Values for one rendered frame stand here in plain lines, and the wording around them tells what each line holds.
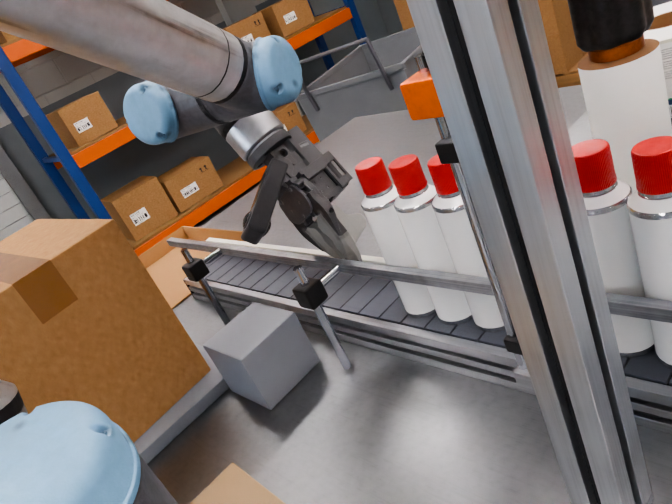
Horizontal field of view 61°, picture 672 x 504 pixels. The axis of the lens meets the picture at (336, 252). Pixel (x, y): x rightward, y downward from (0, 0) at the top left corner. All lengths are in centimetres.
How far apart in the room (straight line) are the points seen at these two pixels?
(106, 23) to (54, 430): 31
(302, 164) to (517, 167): 52
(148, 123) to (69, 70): 423
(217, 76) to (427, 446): 44
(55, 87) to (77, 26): 439
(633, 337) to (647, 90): 31
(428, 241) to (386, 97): 214
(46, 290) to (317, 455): 38
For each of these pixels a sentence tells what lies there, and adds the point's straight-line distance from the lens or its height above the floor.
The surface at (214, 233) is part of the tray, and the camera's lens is 140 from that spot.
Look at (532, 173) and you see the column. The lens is 32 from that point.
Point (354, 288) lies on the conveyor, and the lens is 84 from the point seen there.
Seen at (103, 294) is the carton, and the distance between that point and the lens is 80.
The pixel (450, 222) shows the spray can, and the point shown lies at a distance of 59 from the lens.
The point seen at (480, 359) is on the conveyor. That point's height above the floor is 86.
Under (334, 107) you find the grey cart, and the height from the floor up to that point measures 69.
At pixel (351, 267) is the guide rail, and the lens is 72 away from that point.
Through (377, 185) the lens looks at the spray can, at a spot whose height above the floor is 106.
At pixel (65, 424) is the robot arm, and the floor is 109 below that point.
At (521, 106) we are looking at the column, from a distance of 32.
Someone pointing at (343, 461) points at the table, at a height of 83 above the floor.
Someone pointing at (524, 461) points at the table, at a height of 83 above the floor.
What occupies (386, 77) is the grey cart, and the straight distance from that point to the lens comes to 267.
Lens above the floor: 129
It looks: 25 degrees down
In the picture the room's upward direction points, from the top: 25 degrees counter-clockwise
